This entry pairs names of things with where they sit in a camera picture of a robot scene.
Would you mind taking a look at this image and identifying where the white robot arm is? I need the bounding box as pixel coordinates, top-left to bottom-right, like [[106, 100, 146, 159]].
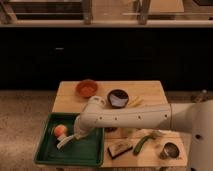
[[74, 96, 213, 171]]

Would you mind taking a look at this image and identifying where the yellow banana piece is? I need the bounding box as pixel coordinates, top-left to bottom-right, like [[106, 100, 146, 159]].
[[128, 97, 143, 107]]

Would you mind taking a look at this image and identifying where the green cucumber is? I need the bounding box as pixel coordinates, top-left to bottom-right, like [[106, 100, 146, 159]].
[[133, 135, 152, 155]]

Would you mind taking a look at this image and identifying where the brown chalkboard eraser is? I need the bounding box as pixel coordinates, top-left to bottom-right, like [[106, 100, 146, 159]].
[[107, 140, 133, 159]]

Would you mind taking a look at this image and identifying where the metal tin can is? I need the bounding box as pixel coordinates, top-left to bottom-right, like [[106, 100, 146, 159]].
[[160, 142, 180, 159]]

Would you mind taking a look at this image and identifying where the orange bowl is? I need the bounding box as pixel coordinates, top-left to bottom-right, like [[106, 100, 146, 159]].
[[76, 79, 98, 98]]

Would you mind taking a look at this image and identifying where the white cup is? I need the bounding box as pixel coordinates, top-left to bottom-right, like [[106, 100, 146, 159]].
[[150, 130, 165, 139]]

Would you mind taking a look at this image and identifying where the wooden table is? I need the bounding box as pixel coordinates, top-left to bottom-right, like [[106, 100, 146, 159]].
[[43, 81, 187, 170]]

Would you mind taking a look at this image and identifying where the dark bowl with cloth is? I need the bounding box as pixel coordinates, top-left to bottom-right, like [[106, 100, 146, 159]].
[[107, 89, 129, 108]]

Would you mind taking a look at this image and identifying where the wooden shelf rail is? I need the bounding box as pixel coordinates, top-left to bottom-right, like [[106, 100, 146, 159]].
[[0, 0, 213, 28]]

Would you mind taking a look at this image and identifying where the orange peach fruit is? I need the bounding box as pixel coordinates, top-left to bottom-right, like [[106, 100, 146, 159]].
[[54, 124, 67, 137]]

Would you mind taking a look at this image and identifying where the green plastic tray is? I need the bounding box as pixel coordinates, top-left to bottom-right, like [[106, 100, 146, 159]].
[[34, 113, 104, 167]]

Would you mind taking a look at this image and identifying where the purple grapes bunch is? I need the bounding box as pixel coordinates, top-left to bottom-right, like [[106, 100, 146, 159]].
[[105, 127, 117, 133]]

